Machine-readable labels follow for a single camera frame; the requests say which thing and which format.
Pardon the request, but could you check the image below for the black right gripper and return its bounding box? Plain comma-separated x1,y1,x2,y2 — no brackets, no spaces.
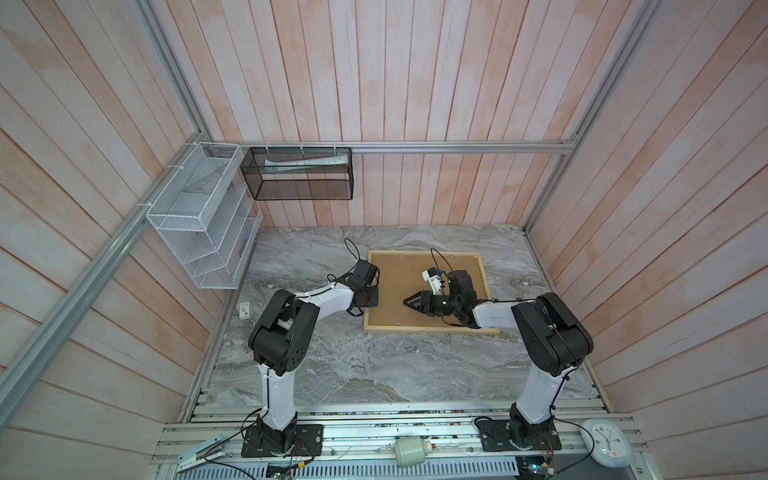
403,290,460,315

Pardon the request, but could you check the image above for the light wooden picture frame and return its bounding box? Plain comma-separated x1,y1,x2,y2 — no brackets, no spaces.
363,250,501,336

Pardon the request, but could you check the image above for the wooden backing board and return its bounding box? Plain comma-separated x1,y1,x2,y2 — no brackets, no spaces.
368,254,494,329

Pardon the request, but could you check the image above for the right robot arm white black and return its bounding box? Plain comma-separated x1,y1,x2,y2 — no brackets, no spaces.
403,268,594,445

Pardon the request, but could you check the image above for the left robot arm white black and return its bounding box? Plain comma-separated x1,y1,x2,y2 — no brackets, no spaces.
247,260,379,432

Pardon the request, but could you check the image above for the small white tag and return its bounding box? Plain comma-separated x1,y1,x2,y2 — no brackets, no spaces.
238,302,250,320

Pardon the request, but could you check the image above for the paper in black basket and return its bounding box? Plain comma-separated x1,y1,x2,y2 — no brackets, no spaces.
262,154,350,174

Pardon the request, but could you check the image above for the white cylindrical device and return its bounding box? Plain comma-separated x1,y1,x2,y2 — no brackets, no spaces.
394,436,434,468

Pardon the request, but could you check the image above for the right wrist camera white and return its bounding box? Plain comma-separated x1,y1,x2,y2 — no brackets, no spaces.
422,267,445,295

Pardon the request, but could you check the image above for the black wire mesh basket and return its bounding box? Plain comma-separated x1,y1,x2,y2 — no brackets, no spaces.
240,146,355,201

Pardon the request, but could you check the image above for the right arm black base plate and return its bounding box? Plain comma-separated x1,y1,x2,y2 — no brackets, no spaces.
473,416,562,452

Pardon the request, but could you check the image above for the white wire mesh shelf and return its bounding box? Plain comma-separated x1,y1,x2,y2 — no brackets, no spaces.
146,142,263,290

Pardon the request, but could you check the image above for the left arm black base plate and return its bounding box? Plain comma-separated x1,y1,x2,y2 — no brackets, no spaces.
241,424,324,458

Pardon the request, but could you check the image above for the white wall clock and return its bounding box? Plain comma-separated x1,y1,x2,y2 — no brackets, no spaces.
581,418,634,469

